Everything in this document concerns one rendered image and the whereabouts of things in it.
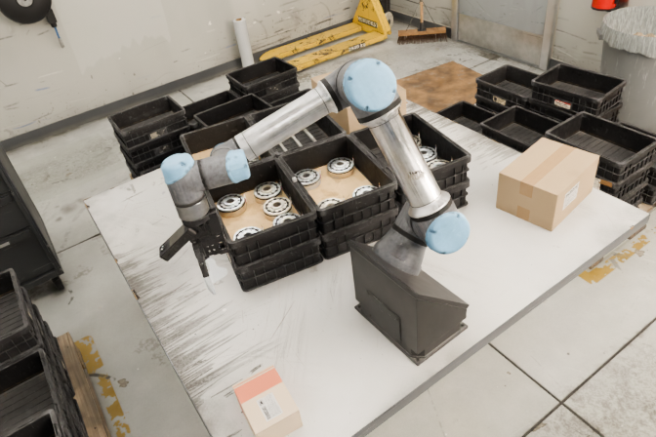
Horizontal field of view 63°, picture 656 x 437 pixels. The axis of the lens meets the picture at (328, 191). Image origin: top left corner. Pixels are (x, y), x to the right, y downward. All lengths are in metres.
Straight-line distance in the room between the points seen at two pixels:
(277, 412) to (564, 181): 1.20
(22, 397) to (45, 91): 3.05
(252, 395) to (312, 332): 0.30
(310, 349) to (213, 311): 0.37
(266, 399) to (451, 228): 0.64
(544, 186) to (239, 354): 1.13
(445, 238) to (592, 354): 1.35
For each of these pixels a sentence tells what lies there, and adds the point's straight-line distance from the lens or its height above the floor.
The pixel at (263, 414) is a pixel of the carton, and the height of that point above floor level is 0.78.
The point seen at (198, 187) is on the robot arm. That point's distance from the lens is 1.27.
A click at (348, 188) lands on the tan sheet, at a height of 0.83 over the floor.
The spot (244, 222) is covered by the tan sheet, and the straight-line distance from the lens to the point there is 1.90.
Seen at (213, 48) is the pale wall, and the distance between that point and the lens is 5.22.
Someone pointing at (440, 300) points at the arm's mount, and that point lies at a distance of 1.46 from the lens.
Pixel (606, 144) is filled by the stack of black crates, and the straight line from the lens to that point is 2.94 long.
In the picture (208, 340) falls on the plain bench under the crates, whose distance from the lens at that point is 1.74.
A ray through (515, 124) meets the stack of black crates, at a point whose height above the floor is 0.38.
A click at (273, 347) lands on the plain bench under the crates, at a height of 0.70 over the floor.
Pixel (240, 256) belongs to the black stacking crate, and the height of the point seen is 0.87.
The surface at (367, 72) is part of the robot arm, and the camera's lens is 1.23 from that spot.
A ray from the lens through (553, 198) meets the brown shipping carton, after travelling 1.93.
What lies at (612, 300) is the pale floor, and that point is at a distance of 2.82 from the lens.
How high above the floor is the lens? 1.99
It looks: 36 degrees down
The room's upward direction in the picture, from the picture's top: 8 degrees counter-clockwise
